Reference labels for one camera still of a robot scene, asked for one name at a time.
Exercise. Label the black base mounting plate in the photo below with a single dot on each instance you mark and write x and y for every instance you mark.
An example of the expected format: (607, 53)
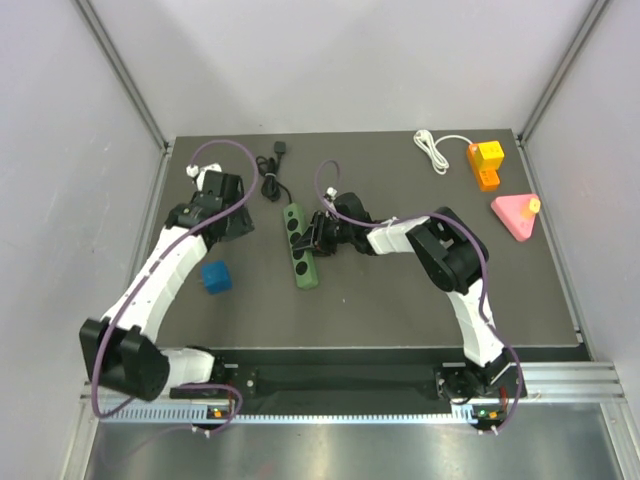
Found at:
(345, 382)

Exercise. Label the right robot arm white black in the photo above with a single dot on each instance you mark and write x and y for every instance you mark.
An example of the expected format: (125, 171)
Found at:
(455, 261)

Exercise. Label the grey slotted cable duct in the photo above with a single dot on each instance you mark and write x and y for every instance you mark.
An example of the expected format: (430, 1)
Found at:
(217, 412)

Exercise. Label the aluminium frame post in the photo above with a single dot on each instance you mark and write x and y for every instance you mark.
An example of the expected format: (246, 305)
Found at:
(105, 43)
(594, 14)

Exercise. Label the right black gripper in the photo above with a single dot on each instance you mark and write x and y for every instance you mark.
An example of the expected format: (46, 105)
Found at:
(316, 237)

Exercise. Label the aluminium frame post left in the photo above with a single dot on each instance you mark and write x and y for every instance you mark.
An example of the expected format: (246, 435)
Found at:
(105, 43)

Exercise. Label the green power strip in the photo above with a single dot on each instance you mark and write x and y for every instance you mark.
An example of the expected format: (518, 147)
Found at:
(297, 232)

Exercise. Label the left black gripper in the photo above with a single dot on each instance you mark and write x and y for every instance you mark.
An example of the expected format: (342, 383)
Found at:
(241, 225)

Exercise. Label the pink triangular socket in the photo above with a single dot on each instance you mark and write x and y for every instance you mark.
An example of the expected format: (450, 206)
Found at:
(508, 209)

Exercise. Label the aluminium frame post right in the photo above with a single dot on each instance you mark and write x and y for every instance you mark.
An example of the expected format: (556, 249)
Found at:
(594, 14)

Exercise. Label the blue cube plug adapter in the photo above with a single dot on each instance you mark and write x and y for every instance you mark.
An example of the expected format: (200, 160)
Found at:
(216, 277)

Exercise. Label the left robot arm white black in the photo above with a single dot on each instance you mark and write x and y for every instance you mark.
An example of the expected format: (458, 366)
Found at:
(120, 350)

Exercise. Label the aluminium frame rail front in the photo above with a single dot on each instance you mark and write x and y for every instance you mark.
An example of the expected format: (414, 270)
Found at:
(563, 382)

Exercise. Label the orange yellow cube socket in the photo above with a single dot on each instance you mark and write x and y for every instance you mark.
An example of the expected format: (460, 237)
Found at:
(485, 159)

